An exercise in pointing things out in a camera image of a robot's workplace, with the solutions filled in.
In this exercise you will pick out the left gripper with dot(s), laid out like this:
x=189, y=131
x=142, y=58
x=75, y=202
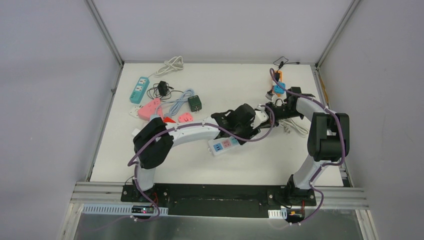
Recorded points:
x=237, y=122

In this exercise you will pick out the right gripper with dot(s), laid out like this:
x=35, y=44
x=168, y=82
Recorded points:
x=272, y=106

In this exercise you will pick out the white long power strip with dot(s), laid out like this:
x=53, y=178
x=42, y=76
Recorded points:
x=277, y=137

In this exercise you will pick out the dark green cube adapter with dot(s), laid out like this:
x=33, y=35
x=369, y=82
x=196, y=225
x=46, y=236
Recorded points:
x=194, y=103

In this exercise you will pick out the pink square plug adapter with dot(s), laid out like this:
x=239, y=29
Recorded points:
x=185, y=117

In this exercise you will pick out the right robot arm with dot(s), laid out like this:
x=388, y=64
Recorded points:
x=327, y=144

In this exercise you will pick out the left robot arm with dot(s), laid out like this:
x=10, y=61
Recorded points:
x=154, y=141

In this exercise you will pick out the small white plug adapter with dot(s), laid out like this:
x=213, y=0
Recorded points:
x=134, y=133

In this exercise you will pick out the light blue square adapter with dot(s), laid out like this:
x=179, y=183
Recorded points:
x=278, y=89

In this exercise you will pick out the orange power strip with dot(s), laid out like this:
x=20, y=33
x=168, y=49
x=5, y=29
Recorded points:
x=278, y=75

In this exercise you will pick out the red cube adapter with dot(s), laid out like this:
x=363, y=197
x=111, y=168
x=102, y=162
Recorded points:
x=168, y=120

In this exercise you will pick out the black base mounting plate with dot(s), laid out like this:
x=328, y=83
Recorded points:
x=211, y=200

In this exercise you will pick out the pink triangular power strip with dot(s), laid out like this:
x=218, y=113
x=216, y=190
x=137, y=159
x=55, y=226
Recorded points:
x=152, y=108

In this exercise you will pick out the light blue power strip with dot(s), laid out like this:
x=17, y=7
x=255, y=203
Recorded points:
x=153, y=116

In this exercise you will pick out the teal power strip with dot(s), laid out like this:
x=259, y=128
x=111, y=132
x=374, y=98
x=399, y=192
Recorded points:
x=139, y=90

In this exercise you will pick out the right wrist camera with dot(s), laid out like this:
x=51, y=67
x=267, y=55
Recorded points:
x=269, y=96

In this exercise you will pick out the black power adapter with cable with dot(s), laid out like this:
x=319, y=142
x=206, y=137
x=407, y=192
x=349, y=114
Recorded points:
x=161, y=90

